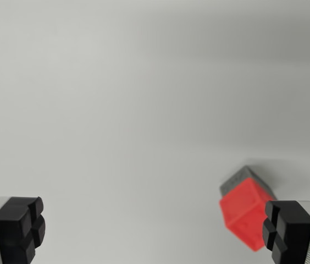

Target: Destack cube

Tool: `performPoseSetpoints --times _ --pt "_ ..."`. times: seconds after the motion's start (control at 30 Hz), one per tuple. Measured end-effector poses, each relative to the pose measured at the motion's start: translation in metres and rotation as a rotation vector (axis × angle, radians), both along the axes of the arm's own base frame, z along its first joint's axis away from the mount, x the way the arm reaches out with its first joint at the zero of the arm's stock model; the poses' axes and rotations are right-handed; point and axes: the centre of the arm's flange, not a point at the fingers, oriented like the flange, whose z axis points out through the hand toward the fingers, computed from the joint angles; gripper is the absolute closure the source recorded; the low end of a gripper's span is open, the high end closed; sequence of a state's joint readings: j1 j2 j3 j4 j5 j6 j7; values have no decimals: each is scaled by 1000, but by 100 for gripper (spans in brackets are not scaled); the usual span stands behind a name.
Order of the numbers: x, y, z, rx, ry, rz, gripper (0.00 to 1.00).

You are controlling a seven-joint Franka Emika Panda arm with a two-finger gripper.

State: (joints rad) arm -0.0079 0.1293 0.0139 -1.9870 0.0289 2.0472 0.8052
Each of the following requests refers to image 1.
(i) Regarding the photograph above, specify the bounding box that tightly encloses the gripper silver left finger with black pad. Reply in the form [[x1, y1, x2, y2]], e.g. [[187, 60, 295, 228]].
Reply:
[[0, 196, 46, 264]]

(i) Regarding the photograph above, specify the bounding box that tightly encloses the grey soft cube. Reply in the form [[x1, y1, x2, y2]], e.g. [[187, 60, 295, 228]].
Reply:
[[219, 165, 278, 202]]

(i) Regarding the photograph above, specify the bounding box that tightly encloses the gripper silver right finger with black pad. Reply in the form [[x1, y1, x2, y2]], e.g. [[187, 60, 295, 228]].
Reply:
[[262, 200, 310, 264]]

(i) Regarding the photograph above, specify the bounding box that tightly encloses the red infantino soft cube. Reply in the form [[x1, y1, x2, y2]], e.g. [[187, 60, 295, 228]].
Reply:
[[219, 177, 275, 252]]

